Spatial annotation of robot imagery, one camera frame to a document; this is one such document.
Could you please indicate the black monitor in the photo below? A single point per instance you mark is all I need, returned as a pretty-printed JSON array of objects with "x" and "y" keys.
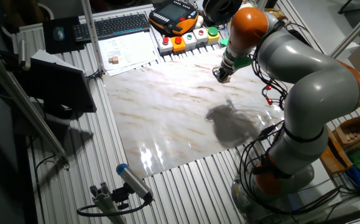
[{"x": 58, "y": 87}]

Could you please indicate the orange wooden crate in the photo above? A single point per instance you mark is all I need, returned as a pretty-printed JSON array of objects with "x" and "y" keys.
[{"x": 333, "y": 158}]

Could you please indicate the white box red mushroom button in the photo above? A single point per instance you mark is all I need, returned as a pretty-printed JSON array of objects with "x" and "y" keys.
[{"x": 165, "y": 46}]

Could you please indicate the white box small red button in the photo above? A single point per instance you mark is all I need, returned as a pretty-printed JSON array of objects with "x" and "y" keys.
[{"x": 201, "y": 36}]

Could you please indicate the black orange teach pendant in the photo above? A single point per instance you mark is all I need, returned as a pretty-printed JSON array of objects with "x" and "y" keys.
[{"x": 173, "y": 15}]

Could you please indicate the white egg shaped object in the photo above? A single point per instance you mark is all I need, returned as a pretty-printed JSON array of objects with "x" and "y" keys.
[{"x": 200, "y": 21}]

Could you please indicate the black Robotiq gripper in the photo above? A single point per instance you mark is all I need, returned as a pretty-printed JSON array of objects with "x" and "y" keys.
[{"x": 220, "y": 73}]

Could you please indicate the black mouse pad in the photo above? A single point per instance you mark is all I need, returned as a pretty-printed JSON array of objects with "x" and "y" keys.
[{"x": 50, "y": 43}]

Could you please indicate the grey exterior camera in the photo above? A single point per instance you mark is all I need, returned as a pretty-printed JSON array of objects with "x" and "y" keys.
[{"x": 23, "y": 53}]

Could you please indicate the black camera clamp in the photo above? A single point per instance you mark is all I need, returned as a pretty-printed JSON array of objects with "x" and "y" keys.
[{"x": 120, "y": 196}]

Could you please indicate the grey computer mouse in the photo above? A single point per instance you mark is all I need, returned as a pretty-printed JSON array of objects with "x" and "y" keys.
[{"x": 58, "y": 33}]

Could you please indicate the cardboard box of wooden blocks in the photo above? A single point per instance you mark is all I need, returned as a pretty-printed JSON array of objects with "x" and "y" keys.
[{"x": 353, "y": 127}]

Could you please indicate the yellow box green button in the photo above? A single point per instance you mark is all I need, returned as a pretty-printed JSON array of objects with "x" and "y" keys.
[{"x": 213, "y": 34}]

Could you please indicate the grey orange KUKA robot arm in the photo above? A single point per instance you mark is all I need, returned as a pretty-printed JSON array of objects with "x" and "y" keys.
[{"x": 316, "y": 81}]

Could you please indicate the printed paper sheets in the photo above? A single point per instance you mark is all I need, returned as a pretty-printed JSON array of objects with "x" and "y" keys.
[{"x": 133, "y": 49}]

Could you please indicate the black keyboard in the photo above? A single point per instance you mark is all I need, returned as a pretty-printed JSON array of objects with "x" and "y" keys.
[{"x": 111, "y": 26}]

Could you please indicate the aluminium profile post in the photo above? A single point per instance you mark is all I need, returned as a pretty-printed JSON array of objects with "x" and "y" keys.
[{"x": 91, "y": 34}]

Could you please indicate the white box green button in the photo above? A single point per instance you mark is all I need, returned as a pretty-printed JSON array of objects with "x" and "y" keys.
[{"x": 189, "y": 40}]

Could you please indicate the white marble pattern sheet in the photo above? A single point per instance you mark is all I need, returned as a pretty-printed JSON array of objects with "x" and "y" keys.
[{"x": 167, "y": 109}]

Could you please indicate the orange box red mushroom button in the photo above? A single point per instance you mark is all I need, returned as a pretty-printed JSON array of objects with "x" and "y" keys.
[{"x": 178, "y": 44}]

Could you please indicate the short aluminium profile mount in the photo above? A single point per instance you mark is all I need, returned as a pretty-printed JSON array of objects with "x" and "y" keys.
[{"x": 105, "y": 202}]

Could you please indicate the small wooden cube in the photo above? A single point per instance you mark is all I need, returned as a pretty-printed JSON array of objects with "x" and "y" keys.
[
  {"x": 110, "y": 60},
  {"x": 116, "y": 60}
]

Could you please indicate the small wooden block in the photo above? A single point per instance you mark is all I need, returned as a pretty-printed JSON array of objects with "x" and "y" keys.
[{"x": 227, "y": 80}]

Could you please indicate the long diagonal aluminium frame bar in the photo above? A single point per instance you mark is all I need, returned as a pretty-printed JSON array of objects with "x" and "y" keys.
[{"x": 21, "y": 102}]

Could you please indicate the slanted aluminium frame post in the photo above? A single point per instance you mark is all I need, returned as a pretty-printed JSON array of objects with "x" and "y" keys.
[{"x": 353, "y": 31}]

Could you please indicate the white loose sheet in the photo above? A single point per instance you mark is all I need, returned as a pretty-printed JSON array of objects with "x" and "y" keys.
[{"x": 47, "y": 57}]

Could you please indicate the silver camera with blue end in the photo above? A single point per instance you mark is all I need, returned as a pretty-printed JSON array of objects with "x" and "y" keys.
[{"x": 134, "y": 182}]

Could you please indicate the black round spool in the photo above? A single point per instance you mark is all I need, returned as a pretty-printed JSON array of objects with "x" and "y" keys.
[{"x": 221, "y": 9}]

